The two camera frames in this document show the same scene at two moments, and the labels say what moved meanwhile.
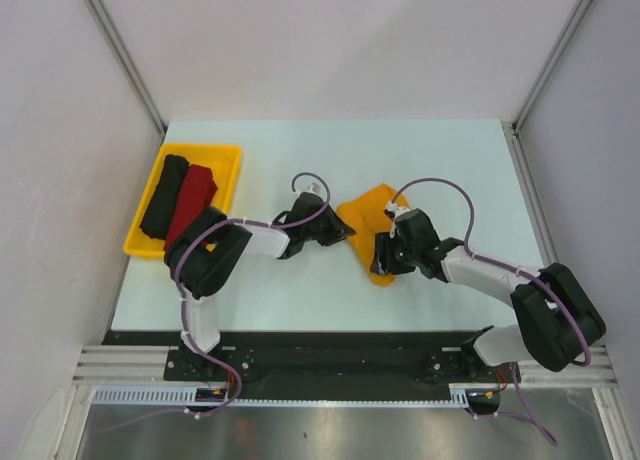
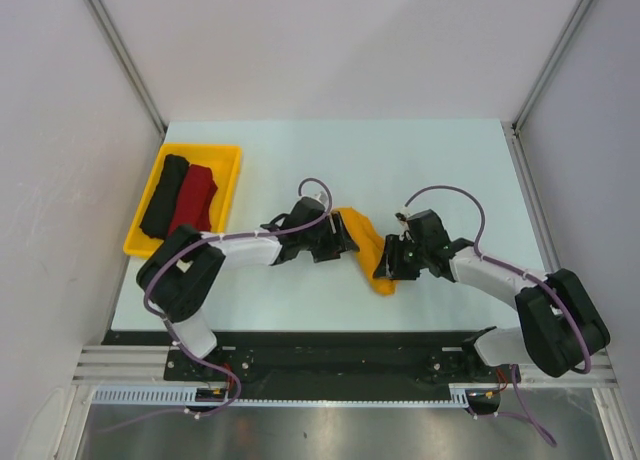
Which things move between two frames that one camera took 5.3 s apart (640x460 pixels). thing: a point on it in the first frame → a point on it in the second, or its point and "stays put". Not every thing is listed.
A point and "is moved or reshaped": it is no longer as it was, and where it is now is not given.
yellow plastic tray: (224, 161) stays put
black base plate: (320, 359) stays put
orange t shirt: (367, 215) is moved or reshaped
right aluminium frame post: (576, 16) stays put
